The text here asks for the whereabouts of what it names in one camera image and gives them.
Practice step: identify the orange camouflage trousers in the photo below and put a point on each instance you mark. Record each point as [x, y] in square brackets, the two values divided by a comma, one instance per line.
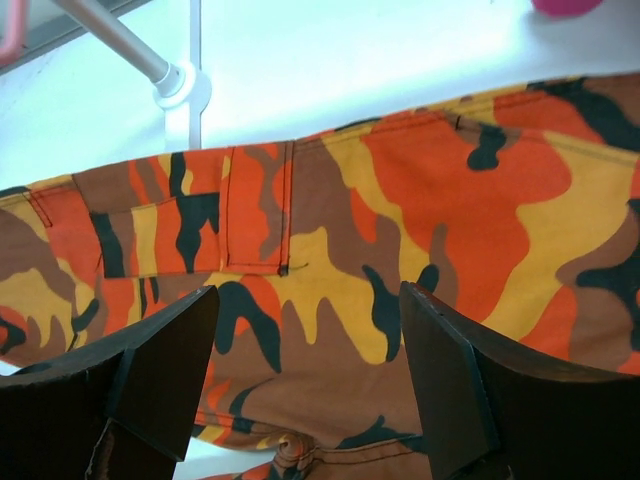
[519, 208]

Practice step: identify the magenta pink garment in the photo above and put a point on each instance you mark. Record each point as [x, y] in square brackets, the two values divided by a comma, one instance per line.
[565, 8]

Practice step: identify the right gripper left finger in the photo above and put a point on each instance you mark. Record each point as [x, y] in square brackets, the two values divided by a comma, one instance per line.
[122, 407]

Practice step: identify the white metal clothes rack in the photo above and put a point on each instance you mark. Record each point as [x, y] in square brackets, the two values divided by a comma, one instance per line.
[182, 90]

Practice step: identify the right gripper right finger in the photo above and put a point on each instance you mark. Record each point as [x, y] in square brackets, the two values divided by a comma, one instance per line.
[492, 408]

